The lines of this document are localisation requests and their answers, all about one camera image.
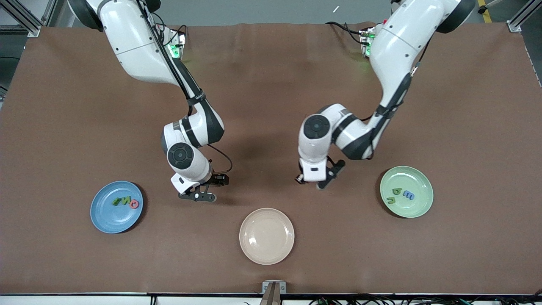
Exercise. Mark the aluminium frame post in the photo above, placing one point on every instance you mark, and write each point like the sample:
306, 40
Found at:
513, 26
34, 29

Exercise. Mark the tan camera pole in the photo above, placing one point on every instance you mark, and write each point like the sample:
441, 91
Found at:
271, 296

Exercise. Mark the blue foam letter m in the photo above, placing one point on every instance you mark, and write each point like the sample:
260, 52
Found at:
408, 195

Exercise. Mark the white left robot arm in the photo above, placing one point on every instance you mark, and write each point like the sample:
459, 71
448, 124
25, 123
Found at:
398, 55

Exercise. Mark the blue plate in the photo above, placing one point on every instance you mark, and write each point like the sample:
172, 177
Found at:
110, 218

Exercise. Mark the brown table cover cloth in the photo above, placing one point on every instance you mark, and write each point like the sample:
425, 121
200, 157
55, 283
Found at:
271, 63

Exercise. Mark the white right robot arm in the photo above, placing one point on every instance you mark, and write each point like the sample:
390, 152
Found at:
135, 51

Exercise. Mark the beige plate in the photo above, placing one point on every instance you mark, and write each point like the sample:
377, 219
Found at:
266, 237

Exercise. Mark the green plate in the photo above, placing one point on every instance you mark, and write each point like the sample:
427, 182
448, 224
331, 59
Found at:
406, 209

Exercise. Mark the green foam letter B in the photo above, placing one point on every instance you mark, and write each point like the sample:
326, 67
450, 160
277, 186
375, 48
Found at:
117, 201

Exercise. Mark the green foam letter N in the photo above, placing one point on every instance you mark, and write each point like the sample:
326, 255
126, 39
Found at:
125, 200

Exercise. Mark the white table edge rail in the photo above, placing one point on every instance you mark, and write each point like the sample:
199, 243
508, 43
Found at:
84, 300

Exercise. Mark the red foam letter Q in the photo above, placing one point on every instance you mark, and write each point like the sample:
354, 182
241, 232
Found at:
131, 204

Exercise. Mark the gray metal camera bracket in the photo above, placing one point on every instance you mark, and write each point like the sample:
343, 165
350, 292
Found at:
265, 288

